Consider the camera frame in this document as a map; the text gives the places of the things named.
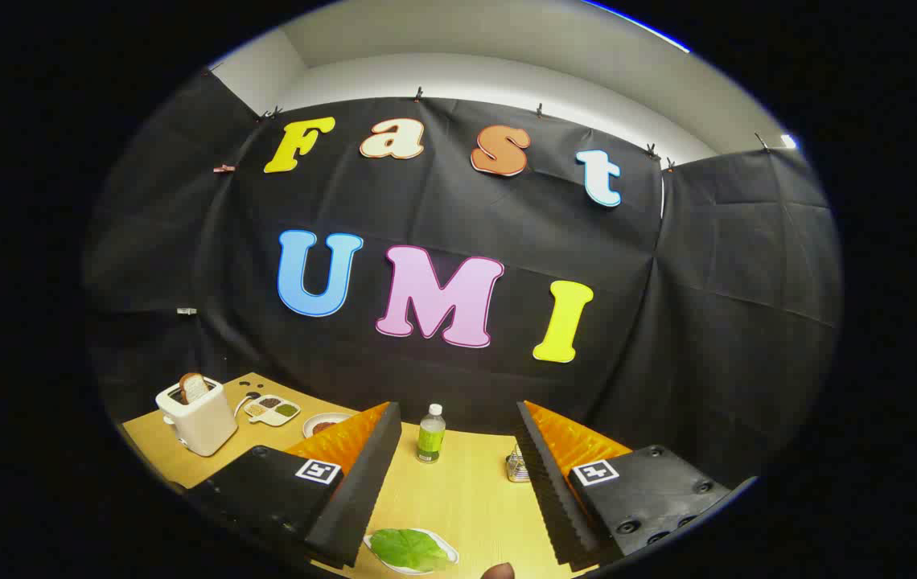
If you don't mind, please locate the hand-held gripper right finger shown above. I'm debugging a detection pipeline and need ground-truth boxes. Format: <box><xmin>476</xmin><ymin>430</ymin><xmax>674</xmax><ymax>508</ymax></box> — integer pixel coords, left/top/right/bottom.
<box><xmin>515</xmin><ymin>400</ymin><xmax>759</xmax><ymax>573</ymax></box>

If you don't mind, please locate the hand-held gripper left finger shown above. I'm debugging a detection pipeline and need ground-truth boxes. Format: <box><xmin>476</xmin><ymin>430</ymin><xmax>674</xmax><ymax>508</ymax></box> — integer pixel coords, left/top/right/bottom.
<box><xmin>183</xmin><ymin>400</ymin><xmax>403</xmax><ymax>569</ymax></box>

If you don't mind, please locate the green lettuce leaf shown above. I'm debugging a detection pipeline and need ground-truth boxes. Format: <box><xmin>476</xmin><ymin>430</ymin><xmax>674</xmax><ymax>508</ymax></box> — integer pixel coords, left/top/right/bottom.
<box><xmin>369</xmin><ymin>528</ymin><xmax>451</xmax><ymax>573</ymax></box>

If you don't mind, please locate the white round plate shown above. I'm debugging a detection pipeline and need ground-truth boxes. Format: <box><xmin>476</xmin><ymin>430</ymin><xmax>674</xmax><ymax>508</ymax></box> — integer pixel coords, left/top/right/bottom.
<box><xmin>302</xmin><ymin>413</ymin><xmax>356</xmax><ymax>439</ymax></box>

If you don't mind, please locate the green label plastic bottle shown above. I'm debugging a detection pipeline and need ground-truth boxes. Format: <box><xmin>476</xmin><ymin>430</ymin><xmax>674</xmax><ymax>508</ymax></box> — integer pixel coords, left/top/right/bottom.
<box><xmin>415</xmin><ymin>404</ymin><xmax>447</xmax><ymax>465</ymax></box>

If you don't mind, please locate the white divided condiment tray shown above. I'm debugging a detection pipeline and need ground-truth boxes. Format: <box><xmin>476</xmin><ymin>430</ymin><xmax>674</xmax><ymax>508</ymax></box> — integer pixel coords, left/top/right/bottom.
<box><xmin>244</xmin><ymin>394</ymin><xmax>302</xmax><ymax>427</ymax></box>

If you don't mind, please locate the white toaster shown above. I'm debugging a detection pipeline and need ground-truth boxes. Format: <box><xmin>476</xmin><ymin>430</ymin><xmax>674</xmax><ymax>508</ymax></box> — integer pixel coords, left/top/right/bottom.
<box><xmin>155</xmin><ymin>376</ymin><xmax>239</xmax><ymax>458</ymax></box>

